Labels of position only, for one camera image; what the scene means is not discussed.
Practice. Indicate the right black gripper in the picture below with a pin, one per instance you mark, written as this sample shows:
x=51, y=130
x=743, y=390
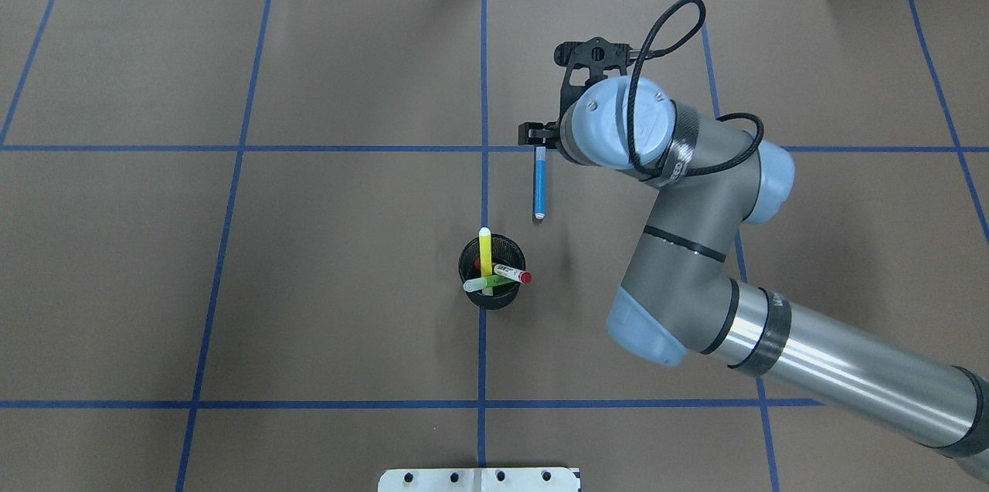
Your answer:
x=535, y=134

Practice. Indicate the blue highlighter pen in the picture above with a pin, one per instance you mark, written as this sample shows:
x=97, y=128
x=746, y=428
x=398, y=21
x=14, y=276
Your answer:
x=539, y=183

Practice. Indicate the red white marker pen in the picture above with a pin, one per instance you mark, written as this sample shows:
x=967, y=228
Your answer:
x=512, y=273

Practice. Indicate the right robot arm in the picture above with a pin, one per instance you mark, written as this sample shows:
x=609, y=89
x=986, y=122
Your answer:
x=677, y=297

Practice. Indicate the black mesh pen cup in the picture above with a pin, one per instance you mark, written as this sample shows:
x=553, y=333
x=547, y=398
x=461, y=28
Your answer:
x=504, y=252

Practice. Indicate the yellow highlighter pen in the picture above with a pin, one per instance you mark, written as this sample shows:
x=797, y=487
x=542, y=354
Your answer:
x=485, y=252

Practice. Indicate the green highlighter pen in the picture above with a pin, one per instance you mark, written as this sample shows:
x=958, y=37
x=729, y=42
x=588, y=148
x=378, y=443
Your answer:
x=481, y=284

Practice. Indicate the brown paper table cover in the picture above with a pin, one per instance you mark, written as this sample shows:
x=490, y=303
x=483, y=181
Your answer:
x=231, y=229

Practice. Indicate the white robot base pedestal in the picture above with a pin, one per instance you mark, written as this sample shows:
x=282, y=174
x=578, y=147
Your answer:
x=481, y=479

